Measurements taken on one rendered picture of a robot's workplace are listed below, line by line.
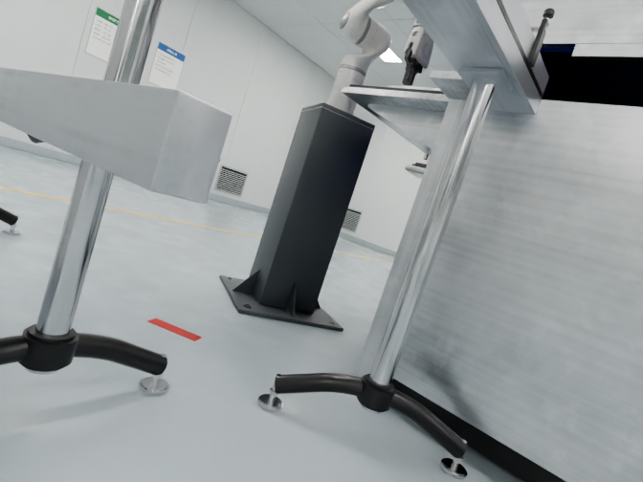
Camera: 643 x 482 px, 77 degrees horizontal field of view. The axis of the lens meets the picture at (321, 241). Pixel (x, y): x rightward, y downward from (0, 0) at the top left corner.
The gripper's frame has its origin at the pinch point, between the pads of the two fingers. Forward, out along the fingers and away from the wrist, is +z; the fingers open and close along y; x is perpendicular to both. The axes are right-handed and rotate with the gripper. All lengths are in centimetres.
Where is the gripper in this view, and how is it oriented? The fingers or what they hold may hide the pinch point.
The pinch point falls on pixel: (409, 78)
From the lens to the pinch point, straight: 147.8
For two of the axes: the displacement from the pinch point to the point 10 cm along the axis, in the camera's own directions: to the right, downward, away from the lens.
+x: -7.3, -2.9, 6.2
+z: -3.1, 9.5, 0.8
